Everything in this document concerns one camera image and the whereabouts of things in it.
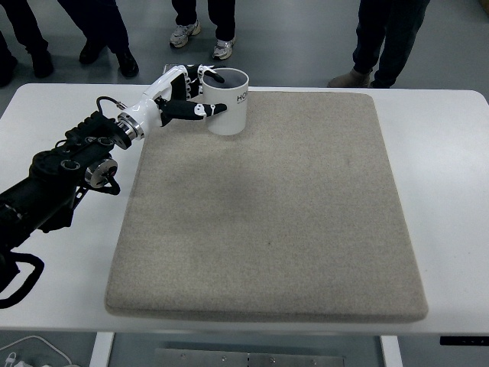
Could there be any black table control panel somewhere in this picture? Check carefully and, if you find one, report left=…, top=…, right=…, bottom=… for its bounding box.
left=439, top=336, right=489, bottom=347

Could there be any white cable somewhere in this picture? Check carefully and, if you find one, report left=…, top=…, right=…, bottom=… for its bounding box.
left=0, top=335, right=73, bottom=367

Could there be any person in black shoes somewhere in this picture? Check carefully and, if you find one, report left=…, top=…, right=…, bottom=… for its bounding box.
left=0, top=0, right=54, bottom=88
left=57, top=0, right=140, bottom=80

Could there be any person in white sneakers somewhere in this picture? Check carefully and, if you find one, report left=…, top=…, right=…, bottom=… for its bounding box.
left=169, top=0, right=237, bottom=61

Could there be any grey metal plate with screws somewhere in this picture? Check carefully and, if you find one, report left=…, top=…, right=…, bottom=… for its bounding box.
left=154, top=347, right=347, bottom=367

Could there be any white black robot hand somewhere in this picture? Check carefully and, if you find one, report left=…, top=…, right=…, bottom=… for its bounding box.
left=131, top=63, right=229, bottom=129

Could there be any white table leg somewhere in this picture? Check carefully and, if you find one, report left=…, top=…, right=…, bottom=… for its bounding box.
left=379, top=335, right=402, bottom=367
left=89, top=332, right=115, bottom=367

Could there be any grey-brown felt mat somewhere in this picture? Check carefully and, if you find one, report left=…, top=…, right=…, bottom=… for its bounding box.
left=104, top=88, right=429, bottom=324

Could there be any white cup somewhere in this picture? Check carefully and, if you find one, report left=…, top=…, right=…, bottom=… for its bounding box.
left=201, top=67, right=250, bottom=137

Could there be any person in tan shoes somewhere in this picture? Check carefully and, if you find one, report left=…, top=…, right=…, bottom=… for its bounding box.
left=327, top=0, right=431, bottom=89

